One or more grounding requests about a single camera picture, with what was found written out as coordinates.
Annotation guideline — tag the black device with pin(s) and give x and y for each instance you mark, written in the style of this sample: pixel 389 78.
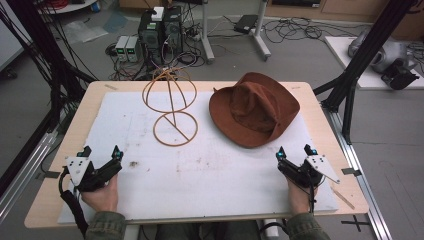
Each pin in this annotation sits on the black device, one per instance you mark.
pixel 400 76

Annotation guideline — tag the white box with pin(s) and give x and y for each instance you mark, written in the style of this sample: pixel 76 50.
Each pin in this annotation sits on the white box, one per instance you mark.
pixel 157 13

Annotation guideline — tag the wooden hoop hat stand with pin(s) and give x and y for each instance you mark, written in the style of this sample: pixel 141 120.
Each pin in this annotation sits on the wooden hoop hat stand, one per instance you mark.
pixel 170 110

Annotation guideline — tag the white table post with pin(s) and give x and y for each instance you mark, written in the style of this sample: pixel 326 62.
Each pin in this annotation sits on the white table post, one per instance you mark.
pixel 271 230

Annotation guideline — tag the flat black box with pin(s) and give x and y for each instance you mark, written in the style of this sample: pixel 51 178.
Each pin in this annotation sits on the flat black box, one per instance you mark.
pixel 246 24

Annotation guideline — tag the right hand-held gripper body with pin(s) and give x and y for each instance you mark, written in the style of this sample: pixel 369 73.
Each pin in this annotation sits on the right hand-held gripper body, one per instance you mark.
pixel 301 173

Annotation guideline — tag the clear plastic sheet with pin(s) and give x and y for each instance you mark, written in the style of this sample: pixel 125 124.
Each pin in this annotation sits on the clear plastic sheet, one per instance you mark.
pixel 85 31

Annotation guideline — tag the thin wooden stick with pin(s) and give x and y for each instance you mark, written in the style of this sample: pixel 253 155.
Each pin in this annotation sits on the thin wooden stick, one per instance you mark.
pixel 343 198

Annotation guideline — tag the white round table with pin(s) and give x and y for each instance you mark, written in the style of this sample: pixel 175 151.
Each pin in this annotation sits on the white round table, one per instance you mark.
pixel 66 6

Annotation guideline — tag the black metal frame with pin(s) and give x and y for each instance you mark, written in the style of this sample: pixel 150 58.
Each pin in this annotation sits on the black metal frame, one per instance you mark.
pixel 50 60
pixel 363 56

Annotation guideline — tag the person's right hand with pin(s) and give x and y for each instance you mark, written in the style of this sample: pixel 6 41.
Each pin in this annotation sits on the person's right hand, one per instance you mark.
pixel 297 198

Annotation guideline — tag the white platform board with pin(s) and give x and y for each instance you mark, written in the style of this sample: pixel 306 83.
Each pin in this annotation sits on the white platform board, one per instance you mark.
pixel 370 80

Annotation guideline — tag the white metal stand legs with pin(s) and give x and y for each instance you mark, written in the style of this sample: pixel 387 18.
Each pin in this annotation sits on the white metal stand legs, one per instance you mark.
pixel 258 31

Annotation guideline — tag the aluminium rail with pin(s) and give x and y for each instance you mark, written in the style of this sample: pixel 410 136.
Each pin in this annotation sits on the aluminium rail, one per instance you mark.
pixel 26 170
pixel 358 166

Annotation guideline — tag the white foam mat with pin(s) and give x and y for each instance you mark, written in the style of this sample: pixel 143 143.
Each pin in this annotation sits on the white foam mat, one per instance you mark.
pixel 206 180

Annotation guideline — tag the black computer tower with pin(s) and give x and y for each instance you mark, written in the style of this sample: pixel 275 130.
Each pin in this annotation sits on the black computer tower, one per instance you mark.
pixel 150 36
pixel 173 30

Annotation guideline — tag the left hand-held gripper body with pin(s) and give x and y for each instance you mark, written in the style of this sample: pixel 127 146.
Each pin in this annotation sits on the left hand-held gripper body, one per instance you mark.
pixel 96 175

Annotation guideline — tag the black tape strip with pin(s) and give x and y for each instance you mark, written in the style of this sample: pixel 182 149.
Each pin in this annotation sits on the black tape strip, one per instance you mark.
pixel 351 171

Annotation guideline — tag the person's left hand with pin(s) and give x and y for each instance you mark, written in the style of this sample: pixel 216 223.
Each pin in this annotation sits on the person's left hand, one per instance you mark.
pixel 101 196

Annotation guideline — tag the brown felt hat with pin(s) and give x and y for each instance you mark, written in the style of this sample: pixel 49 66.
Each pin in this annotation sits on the brown felt hat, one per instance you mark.
pixel 255 110

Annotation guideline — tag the grey bench power supply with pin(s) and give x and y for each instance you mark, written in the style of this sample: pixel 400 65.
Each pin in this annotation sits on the grey bench power supply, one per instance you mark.
pixel 121 48
pixel 132 49

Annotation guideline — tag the grey rounded machine shell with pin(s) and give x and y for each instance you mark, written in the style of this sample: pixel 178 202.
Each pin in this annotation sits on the grey rounded machine shell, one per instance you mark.
pixel 388 55

